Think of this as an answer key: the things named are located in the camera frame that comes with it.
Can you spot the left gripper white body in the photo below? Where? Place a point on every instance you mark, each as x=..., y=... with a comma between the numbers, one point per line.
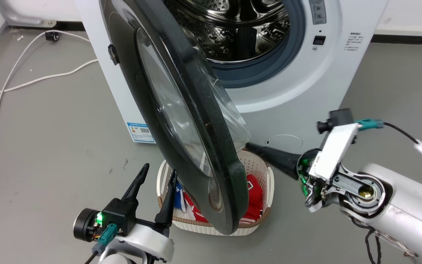
x=148, y=240

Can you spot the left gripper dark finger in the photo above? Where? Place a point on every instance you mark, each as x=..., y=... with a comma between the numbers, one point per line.
x=136, y=183
x=169, y=201

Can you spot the right gripper white green body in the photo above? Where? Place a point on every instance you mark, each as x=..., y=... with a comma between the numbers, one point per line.
x=330, y=154

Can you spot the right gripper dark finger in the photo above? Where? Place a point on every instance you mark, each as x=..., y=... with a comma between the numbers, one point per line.
x=277, y=157

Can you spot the black round washing machine door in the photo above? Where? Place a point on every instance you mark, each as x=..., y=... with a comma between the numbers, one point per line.
x=211, y=132

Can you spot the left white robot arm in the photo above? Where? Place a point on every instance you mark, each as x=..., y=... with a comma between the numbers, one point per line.
x=119, y=259

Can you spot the white front-load washing machine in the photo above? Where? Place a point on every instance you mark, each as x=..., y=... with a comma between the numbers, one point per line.
x=299, y=91

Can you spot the grey rubber door gasket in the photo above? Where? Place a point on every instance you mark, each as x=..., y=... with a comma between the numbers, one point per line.
x=269, y=71

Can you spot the blue white garment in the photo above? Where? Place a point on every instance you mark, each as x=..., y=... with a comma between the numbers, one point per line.
x=179, y=198

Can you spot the round white filter cover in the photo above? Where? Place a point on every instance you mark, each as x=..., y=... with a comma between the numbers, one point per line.
x=284, y=143

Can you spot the white woven laundry basket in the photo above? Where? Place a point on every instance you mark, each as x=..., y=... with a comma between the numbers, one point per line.
x=258, y=165

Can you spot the red white garment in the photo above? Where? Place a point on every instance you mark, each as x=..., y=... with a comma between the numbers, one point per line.
x=254, y=198

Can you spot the blue white energy label sticker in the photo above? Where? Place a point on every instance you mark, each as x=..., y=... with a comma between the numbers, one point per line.
x=141, y=132

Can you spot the stainless steel washer drum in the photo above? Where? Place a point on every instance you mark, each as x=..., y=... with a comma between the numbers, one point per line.
x=240, y=33

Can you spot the grey hinge plate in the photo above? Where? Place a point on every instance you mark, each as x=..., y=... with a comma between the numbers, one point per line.
x=318, y=11

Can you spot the small black floor plug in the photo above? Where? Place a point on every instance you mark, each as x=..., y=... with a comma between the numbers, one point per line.
x=52, y=36

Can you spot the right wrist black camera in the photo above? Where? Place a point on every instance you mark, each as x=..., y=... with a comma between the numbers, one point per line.
x=337, y=119

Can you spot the wrist black camera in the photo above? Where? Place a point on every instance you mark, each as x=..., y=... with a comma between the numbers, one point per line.
x=117, y=216
x=337, y=119

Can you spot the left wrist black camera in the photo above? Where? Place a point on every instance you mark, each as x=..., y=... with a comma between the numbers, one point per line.
x=117, y=216

